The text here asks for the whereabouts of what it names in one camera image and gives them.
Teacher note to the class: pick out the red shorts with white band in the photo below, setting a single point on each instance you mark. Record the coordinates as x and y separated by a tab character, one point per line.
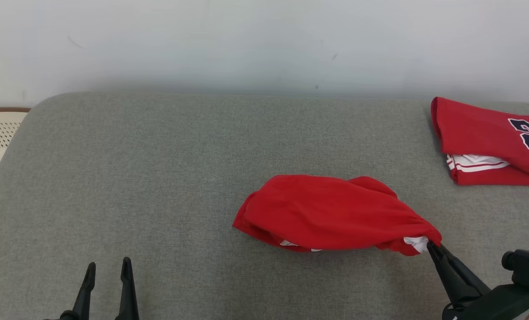
335	213

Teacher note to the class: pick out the red jersey with number print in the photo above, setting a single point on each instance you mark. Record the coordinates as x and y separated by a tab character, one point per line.
482	133

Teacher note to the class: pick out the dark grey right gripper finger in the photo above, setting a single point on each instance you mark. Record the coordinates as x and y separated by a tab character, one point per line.
451	284
468	278

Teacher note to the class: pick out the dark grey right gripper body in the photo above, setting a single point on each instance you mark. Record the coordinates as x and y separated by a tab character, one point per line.
495	304

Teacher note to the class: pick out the grey fabric sofa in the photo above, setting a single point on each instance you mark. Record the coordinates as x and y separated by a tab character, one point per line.
202	178

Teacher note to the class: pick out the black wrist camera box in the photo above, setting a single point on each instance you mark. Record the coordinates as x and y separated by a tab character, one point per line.
528	266

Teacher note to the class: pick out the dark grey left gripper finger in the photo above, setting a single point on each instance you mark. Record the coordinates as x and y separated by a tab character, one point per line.
127	291
84	293

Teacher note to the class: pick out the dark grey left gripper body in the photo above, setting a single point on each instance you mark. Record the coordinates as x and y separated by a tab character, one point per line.
64	316

